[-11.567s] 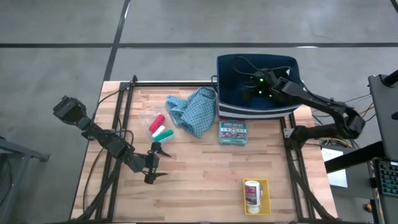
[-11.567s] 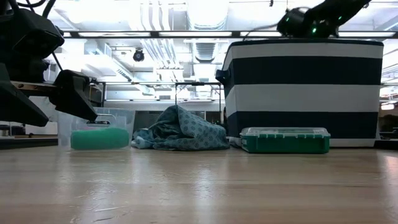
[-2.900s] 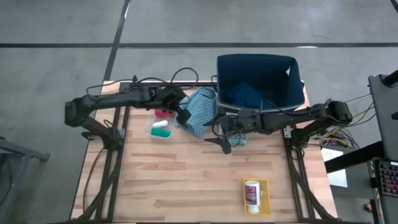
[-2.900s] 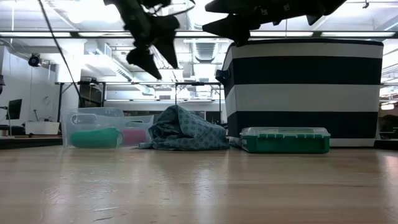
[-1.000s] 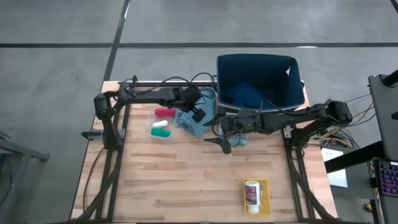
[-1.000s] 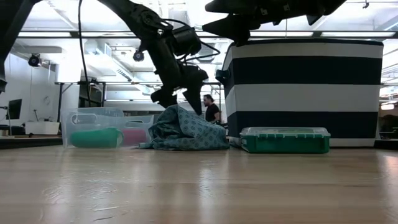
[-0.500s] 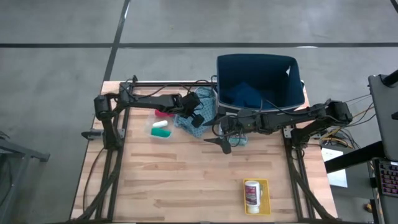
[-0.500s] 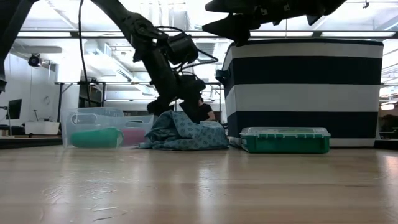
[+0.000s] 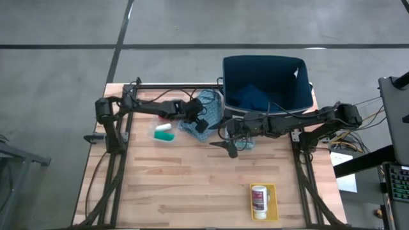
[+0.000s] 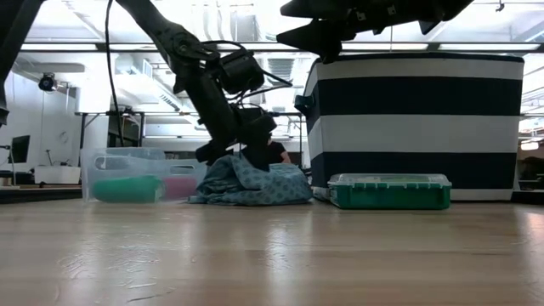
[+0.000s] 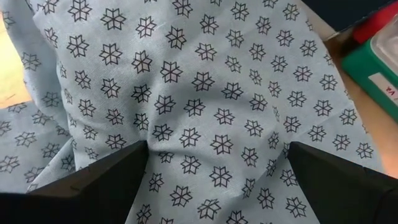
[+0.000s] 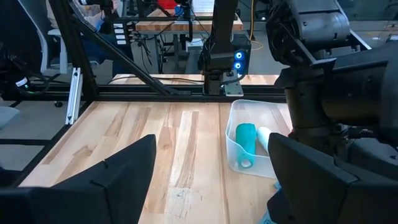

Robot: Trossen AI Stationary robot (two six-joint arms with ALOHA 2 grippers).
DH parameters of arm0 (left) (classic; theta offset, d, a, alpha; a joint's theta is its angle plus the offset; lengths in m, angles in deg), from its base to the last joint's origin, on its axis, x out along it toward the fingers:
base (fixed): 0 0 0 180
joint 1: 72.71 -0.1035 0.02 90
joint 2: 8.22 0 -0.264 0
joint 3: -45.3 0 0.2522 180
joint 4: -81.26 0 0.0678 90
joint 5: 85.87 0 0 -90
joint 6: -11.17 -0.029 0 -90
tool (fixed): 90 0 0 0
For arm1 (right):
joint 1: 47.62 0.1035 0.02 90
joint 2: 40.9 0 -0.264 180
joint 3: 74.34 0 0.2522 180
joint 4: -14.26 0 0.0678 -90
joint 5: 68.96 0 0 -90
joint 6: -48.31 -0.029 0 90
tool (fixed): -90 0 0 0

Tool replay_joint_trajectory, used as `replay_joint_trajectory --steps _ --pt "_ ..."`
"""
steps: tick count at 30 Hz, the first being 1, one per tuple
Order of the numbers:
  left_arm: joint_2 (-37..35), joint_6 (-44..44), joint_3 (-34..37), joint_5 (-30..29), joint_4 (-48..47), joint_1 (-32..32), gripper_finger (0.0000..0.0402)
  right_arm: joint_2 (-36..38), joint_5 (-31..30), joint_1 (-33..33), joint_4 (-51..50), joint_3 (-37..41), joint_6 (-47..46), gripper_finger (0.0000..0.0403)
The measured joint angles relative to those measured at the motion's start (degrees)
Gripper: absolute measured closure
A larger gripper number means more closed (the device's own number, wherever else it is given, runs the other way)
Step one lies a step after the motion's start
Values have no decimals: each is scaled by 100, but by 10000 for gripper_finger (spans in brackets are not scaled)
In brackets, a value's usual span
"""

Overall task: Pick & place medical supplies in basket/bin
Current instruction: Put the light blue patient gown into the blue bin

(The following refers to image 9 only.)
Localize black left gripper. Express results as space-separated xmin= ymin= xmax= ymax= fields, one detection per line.
xmin=172 ymin=97 xmax=211 ymax=134

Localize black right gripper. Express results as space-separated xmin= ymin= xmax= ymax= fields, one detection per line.
xmin=208 ymin=111 xmax=266 ymax=159

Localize blue patterned gown cloth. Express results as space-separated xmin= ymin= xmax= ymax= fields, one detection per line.
xmin=177 ymin=89 xmax=224 ymax=143

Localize green first aid kit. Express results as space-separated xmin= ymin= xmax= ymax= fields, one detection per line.
xmin=225 ymin=127 xmax=256 ymax=151

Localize green bandage roll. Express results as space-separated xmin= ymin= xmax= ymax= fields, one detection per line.
xmin=153 ymin=130 xmax=176 ymax=142

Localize clear plastic bin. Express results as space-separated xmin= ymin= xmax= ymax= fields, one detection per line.
xmin=147 ymin=116 xmax=176 ymax=144

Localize dark blue cloth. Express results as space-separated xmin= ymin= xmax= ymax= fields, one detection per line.
xmin=228 ymin=84 xmax=272 ymax=111

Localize white pill bottle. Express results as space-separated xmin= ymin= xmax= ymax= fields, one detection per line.
xmin=251 ymin=185 xmax=268 ymax=220

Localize yellow plastic tray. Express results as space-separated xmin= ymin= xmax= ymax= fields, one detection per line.
xmin=249 ymin=183 xmax=279 ymax=222

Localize navy white striped fabric bin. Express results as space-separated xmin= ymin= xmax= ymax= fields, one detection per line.
xmin=222 ymin=54 xmax=314 ymax=116

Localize white paper sheet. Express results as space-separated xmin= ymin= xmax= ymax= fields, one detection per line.
xmin=330 ymin=153 xmax=358 ymax=194

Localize black desk support bar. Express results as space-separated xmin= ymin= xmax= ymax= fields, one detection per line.
xmin=334 ymin=144 xmax=396 ymax=179

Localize grey metal table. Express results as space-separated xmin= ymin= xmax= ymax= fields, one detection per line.
xmin=0 ymin=140 xmax=52 ymax=230

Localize grey side desk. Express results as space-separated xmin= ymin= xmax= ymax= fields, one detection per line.
xmin=378 ymin=72 xmax=409 ymax=167

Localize backlit keyboard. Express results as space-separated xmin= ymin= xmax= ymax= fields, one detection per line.
xmin=383 ymin=162 xmax=409 ymax=203

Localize black aluminium station frame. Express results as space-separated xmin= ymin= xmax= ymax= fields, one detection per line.
xmin=73 ymin=76 xmax=349 ymax=229

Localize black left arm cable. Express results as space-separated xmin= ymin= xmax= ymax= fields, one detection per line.
xmin=123 ymin=86 xmax=205 ymax=106

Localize thin dark cable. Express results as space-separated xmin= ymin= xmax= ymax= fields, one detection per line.
xmin=84 ymin=149 xmax=109 ymax=221

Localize yellow wires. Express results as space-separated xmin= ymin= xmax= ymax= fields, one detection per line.
xmin=328 ymin=105 xmax=387 ymax=153

